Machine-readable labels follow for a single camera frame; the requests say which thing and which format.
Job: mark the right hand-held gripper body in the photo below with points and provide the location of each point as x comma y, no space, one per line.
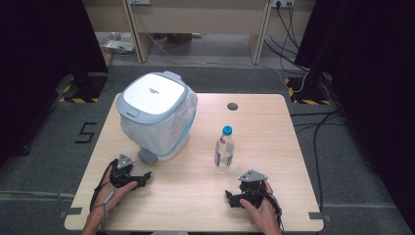
253,191

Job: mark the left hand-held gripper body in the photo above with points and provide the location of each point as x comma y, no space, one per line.
122,171

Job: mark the clear water bottle blue cap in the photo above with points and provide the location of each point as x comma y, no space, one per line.
224,153

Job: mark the person's right hand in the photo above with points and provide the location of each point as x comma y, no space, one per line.
266,213

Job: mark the person's left hand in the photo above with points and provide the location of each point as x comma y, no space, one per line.
109,197

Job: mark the yellow black striped stand base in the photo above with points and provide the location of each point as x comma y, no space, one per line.
306,93
83,93

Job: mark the clutter of plastic packaging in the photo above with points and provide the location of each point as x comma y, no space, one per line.
117,44

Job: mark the black curtain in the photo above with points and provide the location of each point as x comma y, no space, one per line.
39,58
372,81

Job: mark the beige wooden desk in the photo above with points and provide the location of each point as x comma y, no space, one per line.
199,16

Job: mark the white wall power outlet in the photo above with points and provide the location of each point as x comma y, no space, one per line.
282,3

